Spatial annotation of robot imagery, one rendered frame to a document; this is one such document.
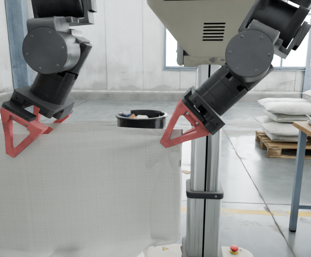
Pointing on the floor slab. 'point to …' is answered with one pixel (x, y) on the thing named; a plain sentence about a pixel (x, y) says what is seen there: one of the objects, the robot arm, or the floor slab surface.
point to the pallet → (274, 151)
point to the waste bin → (159, 121)
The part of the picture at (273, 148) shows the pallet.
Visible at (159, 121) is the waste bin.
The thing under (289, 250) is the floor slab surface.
